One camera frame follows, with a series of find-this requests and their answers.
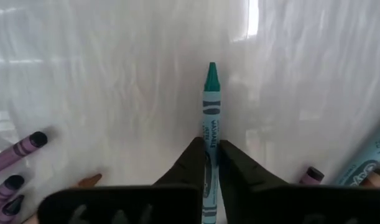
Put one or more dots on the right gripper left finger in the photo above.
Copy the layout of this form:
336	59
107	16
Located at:
130	205

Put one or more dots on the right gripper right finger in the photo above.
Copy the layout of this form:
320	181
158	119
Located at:
301	205

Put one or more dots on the teal crayon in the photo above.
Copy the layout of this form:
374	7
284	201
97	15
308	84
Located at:
212	118
364	158

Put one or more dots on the brown crayon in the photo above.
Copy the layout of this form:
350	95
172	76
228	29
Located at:
379	177

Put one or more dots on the purple crayon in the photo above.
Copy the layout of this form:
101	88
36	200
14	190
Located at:
9	211
6	189
312	175

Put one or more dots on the pens at bottom right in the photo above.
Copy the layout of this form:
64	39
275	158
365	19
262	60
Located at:
18	152

